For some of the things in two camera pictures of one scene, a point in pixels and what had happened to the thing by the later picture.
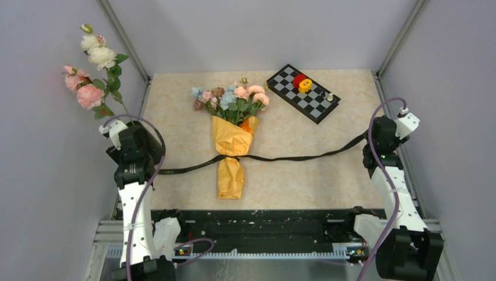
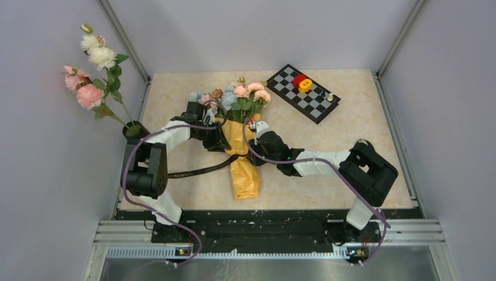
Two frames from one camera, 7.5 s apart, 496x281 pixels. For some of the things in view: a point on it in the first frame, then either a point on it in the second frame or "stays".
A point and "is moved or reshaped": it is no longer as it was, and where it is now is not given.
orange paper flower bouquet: x=235 y=110 is moved or reshaped
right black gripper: x=398 y=141 -> x=254 y=161
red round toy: x=297 y=79 stays
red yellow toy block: x=305 y=85 stays
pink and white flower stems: x=103 y=96 stays
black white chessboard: x=317 y=103 stays
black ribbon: x=233 y=157 is moved or reshaped
